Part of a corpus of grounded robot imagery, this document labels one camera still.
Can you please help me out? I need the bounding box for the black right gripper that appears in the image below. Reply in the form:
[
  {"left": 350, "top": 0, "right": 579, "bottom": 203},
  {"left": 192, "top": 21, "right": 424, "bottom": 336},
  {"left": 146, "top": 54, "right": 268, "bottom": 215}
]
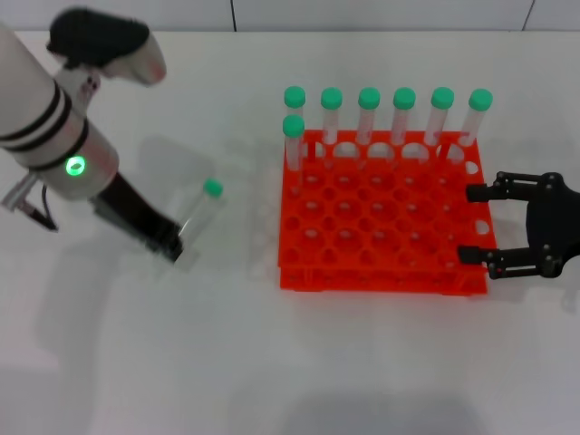
[{"left": 457, "top": 170, "right": 580, "bottom": 281}]

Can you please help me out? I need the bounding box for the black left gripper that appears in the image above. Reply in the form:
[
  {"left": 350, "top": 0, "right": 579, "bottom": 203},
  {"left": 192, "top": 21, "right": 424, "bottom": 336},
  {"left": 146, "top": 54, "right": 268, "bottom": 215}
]
[{"left": 92, "top": 173, "right": 186, "bottom": 267}]

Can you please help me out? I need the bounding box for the clear test tube green cap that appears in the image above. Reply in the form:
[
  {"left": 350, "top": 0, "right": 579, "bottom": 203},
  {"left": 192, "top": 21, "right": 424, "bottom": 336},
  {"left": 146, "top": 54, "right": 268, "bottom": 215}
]
[
  {"left": 282, "top": 114, "right": 306, "bottom": 197},
  {"left": 174, "top": 178, "right": 225, "bottom": 271},
  {"left": 457, "top": 88, "right": 494, "bottom": 149},
  {"left": 320, "top": 87, "right": 344, "bottom": 146},
  {"left": 356, "top": 86, "right": 382, "bottom": 146},
  {"left": 283, "top": 84, "right": 307, "bottom": 119},
  {"left": 423, "top": 85, "right": 456, "bottom": 147},
  {"left": 391, "top": 86, "right": 417, "bottom": 147}
]

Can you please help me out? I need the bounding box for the orange test tube rack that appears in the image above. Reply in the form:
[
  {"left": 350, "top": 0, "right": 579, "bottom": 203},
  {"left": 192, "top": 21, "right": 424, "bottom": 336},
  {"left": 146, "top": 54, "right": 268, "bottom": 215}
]
[{"left": 275, "top": 129, "right": 498, "bottom": 296}]

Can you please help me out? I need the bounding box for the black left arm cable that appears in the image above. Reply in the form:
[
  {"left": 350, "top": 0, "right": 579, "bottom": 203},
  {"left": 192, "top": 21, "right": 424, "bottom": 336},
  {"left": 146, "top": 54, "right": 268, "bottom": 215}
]
[{"left": 24, "top": 183, "right": 61, "bottom": 233}]

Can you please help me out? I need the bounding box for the silver cable connector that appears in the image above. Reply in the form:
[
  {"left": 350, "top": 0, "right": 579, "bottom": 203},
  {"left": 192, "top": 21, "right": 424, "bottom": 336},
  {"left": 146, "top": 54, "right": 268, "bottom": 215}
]
[{"left": 0, "top": 175, "right": 38, "bottom": 215}]

